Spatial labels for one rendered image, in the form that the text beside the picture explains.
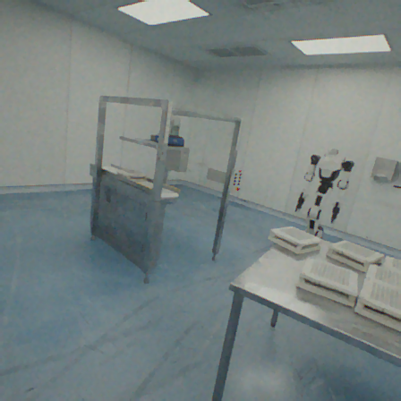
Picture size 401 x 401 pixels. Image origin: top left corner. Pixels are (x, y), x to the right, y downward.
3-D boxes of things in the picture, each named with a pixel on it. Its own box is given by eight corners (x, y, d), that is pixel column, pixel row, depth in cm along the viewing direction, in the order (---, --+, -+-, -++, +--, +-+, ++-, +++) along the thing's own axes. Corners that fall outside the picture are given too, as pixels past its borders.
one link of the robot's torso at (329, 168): (318, 177, 410) (324, 153, 402) (343, 183, 390) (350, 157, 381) (311, 178, 388) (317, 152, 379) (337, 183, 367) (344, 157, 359)
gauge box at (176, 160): (186, 172, 271) (190, 151, 266) (178, 172, 263) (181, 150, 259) (172, 167, 285) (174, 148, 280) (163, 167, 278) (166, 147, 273)
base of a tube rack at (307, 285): (354, 285, 143) (355, 280, 143) (353, 307, 122) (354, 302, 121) (304, 268, 154) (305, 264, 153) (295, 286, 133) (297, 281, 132)
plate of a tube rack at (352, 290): (356, 276, 142) (358, 272, 142) (356, 297, 121) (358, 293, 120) (307, 260, 153) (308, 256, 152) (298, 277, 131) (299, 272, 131)
